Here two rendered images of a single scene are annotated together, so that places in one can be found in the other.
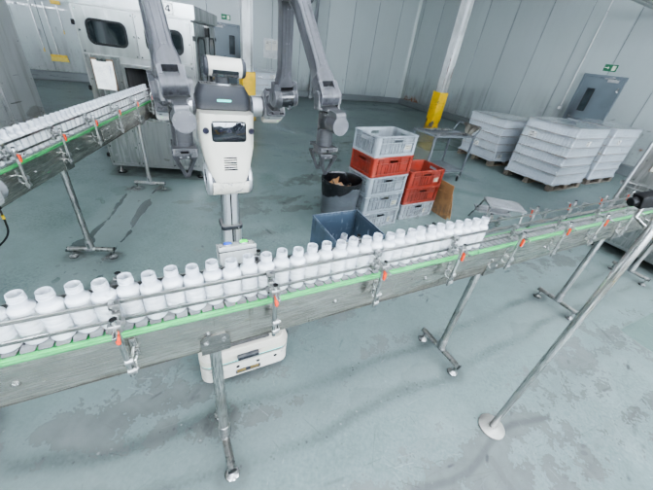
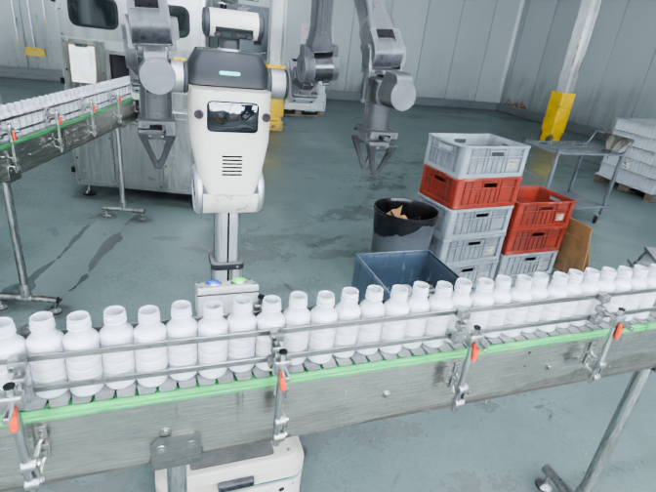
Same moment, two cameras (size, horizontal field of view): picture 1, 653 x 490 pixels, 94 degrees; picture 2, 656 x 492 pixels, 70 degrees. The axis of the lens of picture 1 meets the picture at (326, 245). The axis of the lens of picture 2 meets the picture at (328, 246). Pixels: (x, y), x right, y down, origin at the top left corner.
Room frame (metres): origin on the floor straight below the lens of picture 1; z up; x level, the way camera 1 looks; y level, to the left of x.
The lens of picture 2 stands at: (0.04, -0.02, 1.67)
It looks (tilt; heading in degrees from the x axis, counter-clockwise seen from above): 24 degrees down; 9
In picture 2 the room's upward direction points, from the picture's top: 7 degrees clockwise
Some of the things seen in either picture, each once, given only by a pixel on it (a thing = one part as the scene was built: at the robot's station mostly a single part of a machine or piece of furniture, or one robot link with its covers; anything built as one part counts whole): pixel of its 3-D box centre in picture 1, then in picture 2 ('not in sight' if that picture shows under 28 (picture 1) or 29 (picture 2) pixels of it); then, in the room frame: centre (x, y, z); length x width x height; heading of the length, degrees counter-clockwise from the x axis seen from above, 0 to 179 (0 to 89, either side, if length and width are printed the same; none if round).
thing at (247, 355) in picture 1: (236, 314); (224, 413); (1.39, 0.53, 0.24); 0.68 x 0.53 x 0.41; 31
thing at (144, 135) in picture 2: (185, 160); (157, 143); (0.87, 0.46, 1.44); 0.07 x 0.07 x 0.09; 31
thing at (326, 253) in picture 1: (325, 260); (370, 319); (0.97, 0.00, 1.08); 0.06 x 0.06 x 0.17
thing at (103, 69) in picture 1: (104, 74); (82, 63); (3.81, 2.84, 1.22); 0.23 x 0.04 x 0.32; 103
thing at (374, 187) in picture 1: (376, 179); (462, 212); (3.51, -0.48, 0.55); 0.61 x 0.41 x 0.22; 128
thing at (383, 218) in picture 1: (369, 212); (449, 265); (3.51, -0.48, 0.11); 0.61 x 0.41 x 0.22; 126
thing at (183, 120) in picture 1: (180, 104); (155, 53); (0.83, 0.43, 1.61); 0.12 x 0.09 x 0.12; 33
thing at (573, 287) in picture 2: (435, 239); (566, 298); (1.27, -0.51, 1.08); 0.06 x 0.06 x 0.17
